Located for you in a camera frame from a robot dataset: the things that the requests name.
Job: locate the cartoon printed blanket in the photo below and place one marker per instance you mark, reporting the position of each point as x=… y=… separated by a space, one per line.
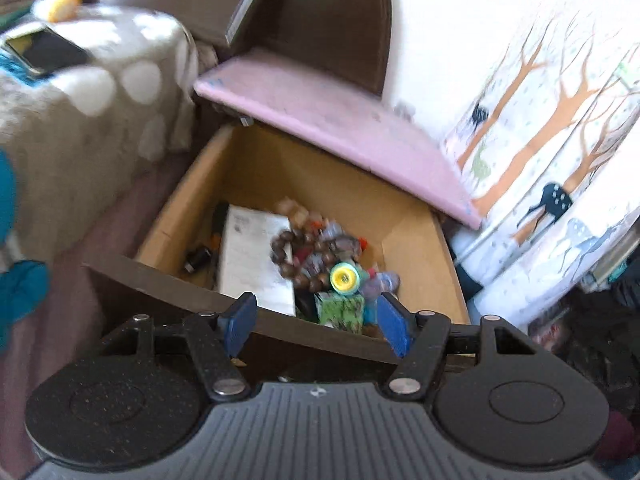
x=25 y=290

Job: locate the white deer print curtain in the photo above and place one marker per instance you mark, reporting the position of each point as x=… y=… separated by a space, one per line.
x=550 y=110

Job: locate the pile of small trinkets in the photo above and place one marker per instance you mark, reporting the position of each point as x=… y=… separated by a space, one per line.
x=345 y=247

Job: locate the brown white-spotted blanket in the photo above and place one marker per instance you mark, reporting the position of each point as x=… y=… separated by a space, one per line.
x=75 y=135

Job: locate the small black object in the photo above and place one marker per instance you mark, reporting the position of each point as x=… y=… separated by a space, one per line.
x=199 y=258

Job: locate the dark plaid cloth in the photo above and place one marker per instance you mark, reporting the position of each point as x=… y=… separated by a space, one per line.
x=600 y=335

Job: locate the dark wooden drawer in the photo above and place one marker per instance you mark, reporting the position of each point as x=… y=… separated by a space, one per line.
x=260 y=160

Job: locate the black smartphone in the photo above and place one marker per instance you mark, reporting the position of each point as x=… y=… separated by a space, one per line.
x=50 y=50

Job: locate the pink nightstand top cover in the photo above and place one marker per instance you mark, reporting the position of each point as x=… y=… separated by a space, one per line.
x=340 y=110

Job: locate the yellow green plush toy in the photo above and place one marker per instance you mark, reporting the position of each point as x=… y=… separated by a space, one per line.
x=57 y=2

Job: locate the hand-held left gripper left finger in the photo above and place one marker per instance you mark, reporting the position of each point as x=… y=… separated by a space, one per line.
x=239 y=325

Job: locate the dark wooden headboard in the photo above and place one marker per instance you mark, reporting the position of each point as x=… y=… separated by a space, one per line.
x=325 y=35

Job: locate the white paper booklet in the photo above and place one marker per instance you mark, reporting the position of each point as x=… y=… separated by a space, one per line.
x=250 y=255

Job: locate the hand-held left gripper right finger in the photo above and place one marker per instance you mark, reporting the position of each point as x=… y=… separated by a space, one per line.
x=395 y=327

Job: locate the small green box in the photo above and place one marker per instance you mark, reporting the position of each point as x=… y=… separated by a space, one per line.
x=342 y=312

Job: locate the maroon garment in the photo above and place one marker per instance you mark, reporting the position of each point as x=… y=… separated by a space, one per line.
x=625 y=435

